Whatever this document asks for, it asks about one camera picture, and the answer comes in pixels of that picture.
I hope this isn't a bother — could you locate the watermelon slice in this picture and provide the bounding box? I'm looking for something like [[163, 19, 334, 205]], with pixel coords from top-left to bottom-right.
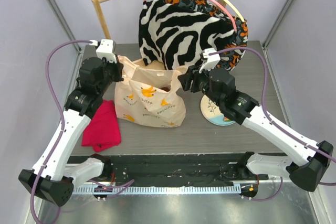
[[223, 117, 231, 122]]

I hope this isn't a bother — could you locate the banana print plastic bag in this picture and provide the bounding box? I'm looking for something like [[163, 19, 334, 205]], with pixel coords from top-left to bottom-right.
[[114, 56, 187, 128]]

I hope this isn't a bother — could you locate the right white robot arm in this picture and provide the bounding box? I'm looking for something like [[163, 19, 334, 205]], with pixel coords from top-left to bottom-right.
[[178, 66, 333, 192]]

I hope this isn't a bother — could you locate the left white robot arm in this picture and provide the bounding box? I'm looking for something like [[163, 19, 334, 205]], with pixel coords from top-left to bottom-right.
[[18, 57, 123, 207]]

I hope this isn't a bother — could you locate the fruit plate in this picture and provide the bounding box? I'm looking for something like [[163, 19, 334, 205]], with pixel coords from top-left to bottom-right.
[[200, 95, 235, 126]]

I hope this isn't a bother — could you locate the dark red mango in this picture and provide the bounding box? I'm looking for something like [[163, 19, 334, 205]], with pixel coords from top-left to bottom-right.
[[161, 87, 170, 92]]

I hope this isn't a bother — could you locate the red cloth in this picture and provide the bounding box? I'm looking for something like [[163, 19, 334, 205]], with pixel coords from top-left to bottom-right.
[[81, 100, 121, 153]]

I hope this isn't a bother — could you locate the zebra print garment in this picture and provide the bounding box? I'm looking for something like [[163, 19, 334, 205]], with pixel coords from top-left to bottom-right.
[[139, 0, 235, 70]]

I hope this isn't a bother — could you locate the orange camouflage garment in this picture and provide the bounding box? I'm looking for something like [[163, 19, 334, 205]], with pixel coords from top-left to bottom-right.
[[160, 0, 248, 71]]

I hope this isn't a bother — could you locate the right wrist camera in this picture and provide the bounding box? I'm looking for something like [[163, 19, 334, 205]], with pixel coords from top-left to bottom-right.
[[199, 48, 221, 73]]

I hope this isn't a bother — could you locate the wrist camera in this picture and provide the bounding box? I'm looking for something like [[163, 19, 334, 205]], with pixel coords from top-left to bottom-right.
[[90, 39, 118, 63], [199, 48, 221, 73]]

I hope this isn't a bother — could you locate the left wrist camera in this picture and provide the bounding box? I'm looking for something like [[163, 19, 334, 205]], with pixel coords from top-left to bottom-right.
[[90, 39, 118, 63]]

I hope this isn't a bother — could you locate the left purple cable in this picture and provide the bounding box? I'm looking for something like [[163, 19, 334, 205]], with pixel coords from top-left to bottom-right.
[[30, 39, 134, 224]]

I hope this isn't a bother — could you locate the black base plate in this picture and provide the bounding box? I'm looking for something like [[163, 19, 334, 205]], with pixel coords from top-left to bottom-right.
[[68, 152, 270, 186]]

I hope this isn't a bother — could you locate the slotted cable duct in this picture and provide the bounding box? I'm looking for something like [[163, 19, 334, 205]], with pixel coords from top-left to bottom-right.
[[73, 184, 241, 195]]

